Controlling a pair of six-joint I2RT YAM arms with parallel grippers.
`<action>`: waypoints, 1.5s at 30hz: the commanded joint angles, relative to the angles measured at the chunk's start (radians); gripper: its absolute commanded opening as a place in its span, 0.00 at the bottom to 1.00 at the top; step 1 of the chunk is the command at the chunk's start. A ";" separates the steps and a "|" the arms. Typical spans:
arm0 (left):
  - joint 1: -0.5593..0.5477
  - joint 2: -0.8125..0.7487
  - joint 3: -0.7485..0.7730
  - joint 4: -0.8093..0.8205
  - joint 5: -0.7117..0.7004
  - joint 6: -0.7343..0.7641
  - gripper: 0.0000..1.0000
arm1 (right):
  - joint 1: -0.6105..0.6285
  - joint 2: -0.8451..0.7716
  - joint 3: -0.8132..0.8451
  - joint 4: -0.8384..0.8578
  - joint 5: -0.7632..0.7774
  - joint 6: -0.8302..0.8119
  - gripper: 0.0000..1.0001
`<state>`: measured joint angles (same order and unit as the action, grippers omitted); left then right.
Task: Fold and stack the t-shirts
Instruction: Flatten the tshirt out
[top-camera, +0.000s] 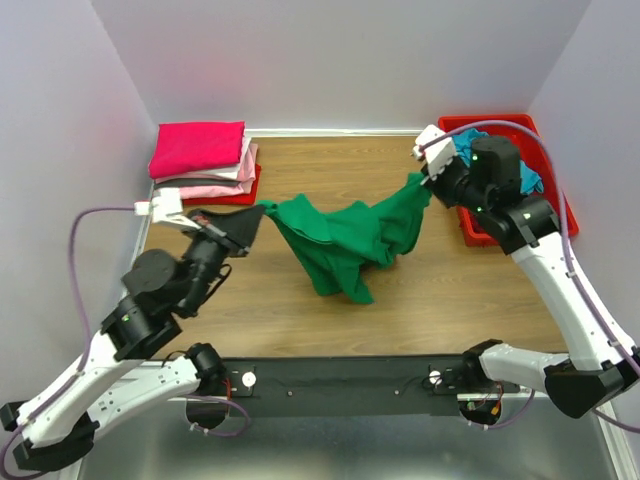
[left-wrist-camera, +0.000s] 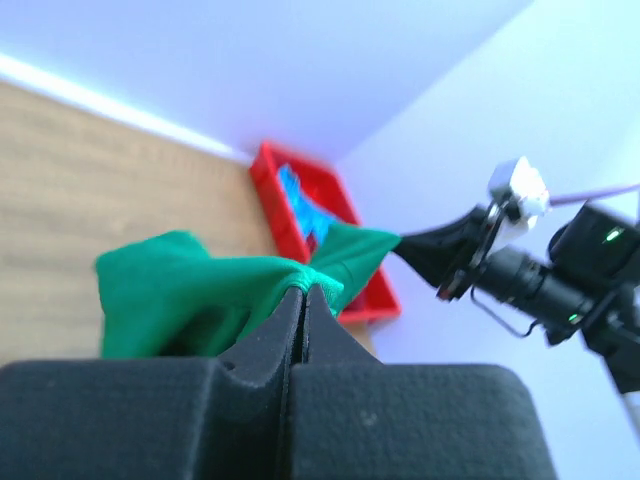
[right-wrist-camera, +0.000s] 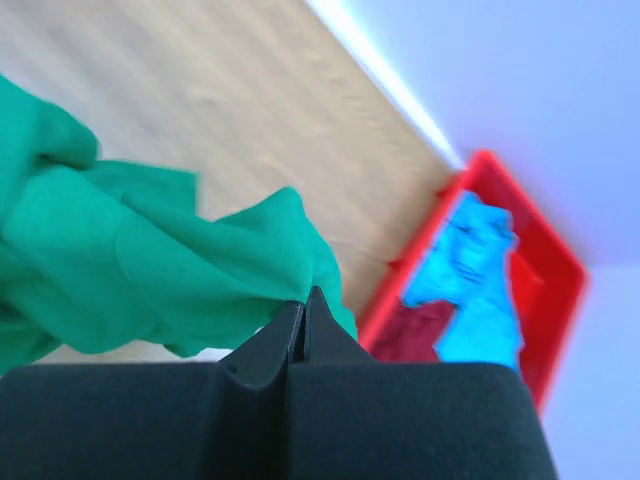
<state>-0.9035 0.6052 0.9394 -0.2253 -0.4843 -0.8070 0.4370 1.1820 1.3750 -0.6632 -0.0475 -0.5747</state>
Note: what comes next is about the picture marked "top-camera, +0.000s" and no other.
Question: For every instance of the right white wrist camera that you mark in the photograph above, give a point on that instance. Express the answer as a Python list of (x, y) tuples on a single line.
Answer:
[(434, 151)]

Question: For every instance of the red folded t-shirt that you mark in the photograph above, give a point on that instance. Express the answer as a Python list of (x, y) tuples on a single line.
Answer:
[(243, 199)]

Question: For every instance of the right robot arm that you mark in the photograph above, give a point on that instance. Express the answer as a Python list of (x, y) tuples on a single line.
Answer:
[(601, 360)]

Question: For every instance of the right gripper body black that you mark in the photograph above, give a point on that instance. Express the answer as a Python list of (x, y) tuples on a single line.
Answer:
[(451, 186)]

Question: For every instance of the blue t-shirt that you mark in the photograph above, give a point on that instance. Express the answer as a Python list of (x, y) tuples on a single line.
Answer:
[(531, 182)]

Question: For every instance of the grey folded t-shirt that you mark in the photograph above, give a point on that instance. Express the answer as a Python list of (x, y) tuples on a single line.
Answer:
[(195, 182)]

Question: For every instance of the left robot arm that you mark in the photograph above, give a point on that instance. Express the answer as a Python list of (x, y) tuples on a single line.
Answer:
[(59, 426)]

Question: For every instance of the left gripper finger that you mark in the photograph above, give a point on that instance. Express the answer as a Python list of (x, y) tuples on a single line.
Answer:
[(244, 240), (228, 222)]

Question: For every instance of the light pink folded t-shirt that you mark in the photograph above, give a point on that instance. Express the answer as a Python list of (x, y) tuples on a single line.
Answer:
[(248, 176)]

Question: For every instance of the magenta folded t-shirt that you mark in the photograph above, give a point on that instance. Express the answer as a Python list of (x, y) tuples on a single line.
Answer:
[(195, 146)]

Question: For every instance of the green t-shirt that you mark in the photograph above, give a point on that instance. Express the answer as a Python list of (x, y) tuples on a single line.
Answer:
[(335, 247)]

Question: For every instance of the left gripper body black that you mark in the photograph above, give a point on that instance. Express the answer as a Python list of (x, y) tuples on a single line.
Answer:
[(209, 251)]

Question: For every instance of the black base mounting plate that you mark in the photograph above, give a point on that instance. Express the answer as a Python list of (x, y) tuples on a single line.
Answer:
[(351, 386)]

